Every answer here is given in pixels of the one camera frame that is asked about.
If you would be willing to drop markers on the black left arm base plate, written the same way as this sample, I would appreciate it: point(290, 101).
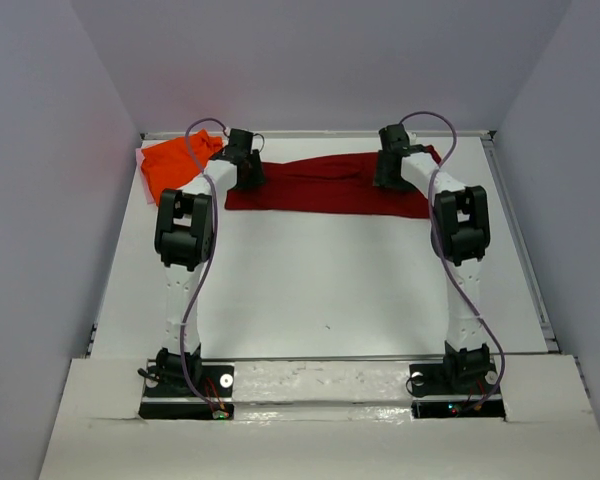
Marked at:
point(165, 398)

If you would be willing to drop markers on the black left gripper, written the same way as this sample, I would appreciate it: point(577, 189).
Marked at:
point(257, 178)

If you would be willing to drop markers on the white front panel board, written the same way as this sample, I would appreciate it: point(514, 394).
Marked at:
point(325, 420)

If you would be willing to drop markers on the white table edge rail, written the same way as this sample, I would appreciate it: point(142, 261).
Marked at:
point(272, 134)

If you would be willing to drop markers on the right side aluminium rail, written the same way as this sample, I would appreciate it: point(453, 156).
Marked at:
point(489, 147)

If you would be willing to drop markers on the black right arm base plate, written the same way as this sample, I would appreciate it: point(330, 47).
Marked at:
point(434, 397)

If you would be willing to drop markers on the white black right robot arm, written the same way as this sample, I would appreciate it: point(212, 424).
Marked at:
point(460, 235)

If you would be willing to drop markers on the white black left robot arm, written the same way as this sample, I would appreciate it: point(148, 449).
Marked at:
point(185, 240)

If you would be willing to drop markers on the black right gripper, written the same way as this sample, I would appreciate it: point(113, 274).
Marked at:
point(383, 177)

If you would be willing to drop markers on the orange t shirt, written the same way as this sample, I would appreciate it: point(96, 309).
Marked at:
point(169, 165)

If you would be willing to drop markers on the dark red t shirt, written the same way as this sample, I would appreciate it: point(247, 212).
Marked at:
point(333, 184)

